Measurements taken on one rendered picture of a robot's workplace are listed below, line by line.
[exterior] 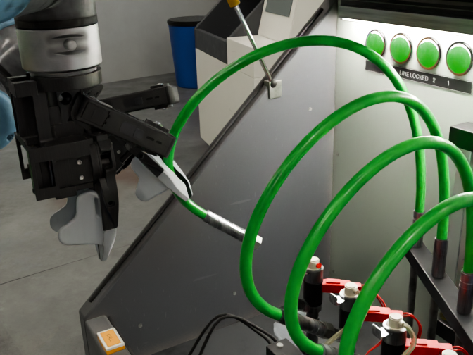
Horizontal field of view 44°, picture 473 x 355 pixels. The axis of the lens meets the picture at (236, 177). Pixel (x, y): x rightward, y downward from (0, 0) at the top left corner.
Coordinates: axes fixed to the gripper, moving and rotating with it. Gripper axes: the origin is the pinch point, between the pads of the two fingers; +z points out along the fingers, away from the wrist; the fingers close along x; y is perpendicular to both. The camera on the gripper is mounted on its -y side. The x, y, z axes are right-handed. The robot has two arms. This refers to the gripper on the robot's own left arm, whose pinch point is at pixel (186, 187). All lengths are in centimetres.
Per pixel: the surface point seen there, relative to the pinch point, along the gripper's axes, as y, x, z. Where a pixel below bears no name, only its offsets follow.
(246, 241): -5.6, 18.8, 9.0
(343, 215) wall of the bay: -9.4, -39.2, 25.6
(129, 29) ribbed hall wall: 86, -648, -202
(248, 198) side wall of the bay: 0.6, -29.0, 9.1
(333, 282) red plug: -5.9, 0.7, 23.8
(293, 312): -5.5, 24.1, 16.8
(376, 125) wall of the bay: -26.1, -28.0, 15.1
